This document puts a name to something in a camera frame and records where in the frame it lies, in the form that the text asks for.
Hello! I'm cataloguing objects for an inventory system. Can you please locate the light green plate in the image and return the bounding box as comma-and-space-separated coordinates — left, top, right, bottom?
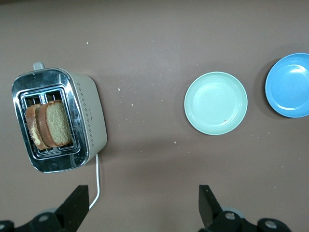
184, 71, 249, 136

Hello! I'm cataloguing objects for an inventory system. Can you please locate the brown bread slice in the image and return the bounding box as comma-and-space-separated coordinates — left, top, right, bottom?
25, 103, 49, 150
38, 100, 73, 148

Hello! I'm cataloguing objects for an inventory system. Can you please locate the blue plate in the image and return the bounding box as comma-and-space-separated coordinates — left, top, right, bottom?
265, 53, 309, 118

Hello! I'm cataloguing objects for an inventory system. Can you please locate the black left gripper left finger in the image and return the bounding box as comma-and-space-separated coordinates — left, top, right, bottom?
16, 185, 89, 232

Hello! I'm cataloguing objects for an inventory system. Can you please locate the beige chrome toaster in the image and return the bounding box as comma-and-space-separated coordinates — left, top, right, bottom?
11, 62, 108, 174

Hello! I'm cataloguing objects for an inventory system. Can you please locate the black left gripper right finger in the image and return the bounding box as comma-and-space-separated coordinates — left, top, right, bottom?
198, 185, 256, 232

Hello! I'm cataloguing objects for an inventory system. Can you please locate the white toaster power cable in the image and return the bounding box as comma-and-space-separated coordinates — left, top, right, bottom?
88, 153, 100, 210

